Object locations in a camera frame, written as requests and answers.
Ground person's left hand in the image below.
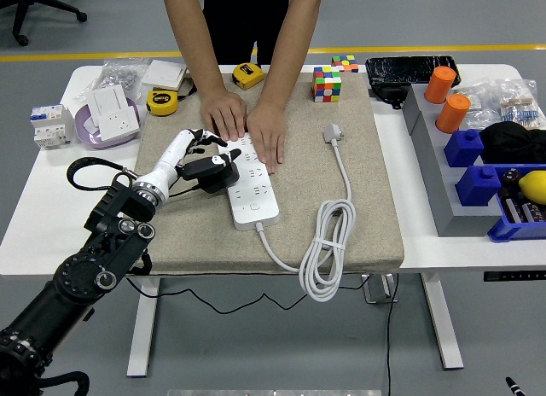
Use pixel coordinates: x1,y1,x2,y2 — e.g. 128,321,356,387
246,103,286,175

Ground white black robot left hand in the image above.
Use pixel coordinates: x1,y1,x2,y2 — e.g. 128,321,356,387
144,128,243,195

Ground person's right hand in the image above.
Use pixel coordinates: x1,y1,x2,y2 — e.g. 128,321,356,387
200,90,248,142

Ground black power adapter with cord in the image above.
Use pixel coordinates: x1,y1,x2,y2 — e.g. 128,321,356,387
168,156,241,196

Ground white power strip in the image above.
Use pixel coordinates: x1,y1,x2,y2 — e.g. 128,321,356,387
224,135,281,231

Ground square yellow tape measure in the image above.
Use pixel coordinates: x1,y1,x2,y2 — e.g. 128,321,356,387
232,62,265,91

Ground round yellow tape measure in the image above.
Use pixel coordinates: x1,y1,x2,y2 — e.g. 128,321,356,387
146,73,200,117

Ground grey-brown mat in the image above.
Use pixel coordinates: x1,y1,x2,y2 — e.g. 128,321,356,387
121,71,405,277

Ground white flat box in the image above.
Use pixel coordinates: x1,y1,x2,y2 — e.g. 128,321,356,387
140,59,189,90

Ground large rubik's cube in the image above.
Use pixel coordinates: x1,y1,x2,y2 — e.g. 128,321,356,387
312,66,343,103

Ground purple bowl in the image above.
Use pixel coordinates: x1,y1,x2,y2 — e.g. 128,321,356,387
74,97,142,150

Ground white table leg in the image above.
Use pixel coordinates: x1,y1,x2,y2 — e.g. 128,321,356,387
420,272,465,370
126,276,161,378

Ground clear bag of screws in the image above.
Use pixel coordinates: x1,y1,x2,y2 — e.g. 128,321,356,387
74,57,150,102

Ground person's torso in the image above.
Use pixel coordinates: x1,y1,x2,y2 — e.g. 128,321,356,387
202,0,295,67

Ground small rubik's cube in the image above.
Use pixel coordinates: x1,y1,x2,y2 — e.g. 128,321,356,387
331,55,360,74

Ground black table control panel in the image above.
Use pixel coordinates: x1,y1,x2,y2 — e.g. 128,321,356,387
483,271,546,282

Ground white circuit breaker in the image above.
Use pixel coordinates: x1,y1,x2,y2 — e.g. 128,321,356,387
29,104,76,151

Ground small black box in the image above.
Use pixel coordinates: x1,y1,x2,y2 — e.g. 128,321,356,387
369,84,409,111

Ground black glossy tray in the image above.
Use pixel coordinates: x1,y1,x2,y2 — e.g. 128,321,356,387
365,55,462,90

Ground blue plastic bin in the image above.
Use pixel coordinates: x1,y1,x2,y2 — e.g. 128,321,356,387
487,164,546,243

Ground grey stepped stand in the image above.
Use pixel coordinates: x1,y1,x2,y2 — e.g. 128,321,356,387
403,83,504,238

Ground dark components in bin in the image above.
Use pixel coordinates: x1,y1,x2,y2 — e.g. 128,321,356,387
501,168,546,224

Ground orange cylinder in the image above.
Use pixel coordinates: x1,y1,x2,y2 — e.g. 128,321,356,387
435,93,472,135
423,66,457,105

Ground blue block with knob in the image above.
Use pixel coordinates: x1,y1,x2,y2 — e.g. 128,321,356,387
444,129,486,169
455,164,503,207

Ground yellow lemon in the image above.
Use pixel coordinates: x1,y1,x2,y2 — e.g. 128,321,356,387
517,170,546,206

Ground black office chair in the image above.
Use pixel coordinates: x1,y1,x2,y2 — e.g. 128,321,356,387
0,0,89,47

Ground clear bag of parts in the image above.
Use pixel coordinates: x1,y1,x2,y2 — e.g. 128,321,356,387
454,82,504,131

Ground black cloth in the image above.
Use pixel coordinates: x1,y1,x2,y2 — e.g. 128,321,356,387
479,121,546,166

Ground clear bag of resistors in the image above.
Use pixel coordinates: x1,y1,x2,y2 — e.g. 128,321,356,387
490,78,546,131

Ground white wall socket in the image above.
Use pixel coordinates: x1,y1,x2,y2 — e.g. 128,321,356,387
98,108,142,143

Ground white power cord with plug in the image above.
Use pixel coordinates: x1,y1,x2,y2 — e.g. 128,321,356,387
254,122,357,304

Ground white switch panel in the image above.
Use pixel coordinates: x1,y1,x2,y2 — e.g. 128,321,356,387
87,84,129,128

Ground hanging black cable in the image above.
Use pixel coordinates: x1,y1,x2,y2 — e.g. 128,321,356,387
385,274,400,396

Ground thin black cable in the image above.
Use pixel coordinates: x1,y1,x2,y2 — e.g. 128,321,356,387
125,272,368,318

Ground metal bracket under table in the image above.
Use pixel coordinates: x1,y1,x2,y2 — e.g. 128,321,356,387
361,274,398,305

